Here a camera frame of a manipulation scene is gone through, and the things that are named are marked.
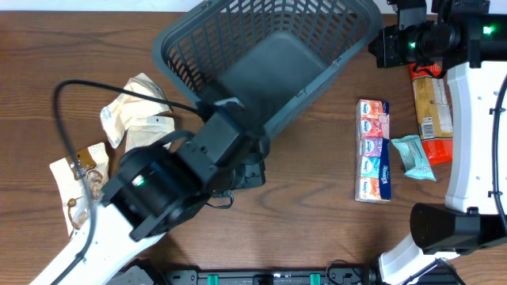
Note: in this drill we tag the white brown Pancee snack bag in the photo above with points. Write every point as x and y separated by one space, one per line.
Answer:
94 164

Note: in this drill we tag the beige crumpled snack pouch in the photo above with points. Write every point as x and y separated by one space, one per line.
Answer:
117 117

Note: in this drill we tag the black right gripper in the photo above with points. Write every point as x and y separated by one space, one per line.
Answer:
387 55

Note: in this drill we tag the orange tan cracker package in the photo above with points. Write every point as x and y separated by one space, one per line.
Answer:
434 118

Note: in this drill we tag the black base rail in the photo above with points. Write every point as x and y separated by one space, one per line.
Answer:
338 272

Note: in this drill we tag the beige pouch with hang hole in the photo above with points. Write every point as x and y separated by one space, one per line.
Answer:
145 131

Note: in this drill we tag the teal small snack packet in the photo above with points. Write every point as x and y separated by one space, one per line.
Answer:
414 158

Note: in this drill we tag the grey plastic lattice basket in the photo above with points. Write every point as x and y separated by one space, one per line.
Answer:
273 57

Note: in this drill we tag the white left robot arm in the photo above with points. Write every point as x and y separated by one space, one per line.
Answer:
157 188

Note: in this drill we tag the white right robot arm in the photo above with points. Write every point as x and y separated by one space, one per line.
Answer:
470 43

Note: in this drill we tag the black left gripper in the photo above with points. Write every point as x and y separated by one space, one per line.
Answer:
253 169

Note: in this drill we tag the Kleenex tissue multipack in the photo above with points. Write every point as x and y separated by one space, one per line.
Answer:
373 174

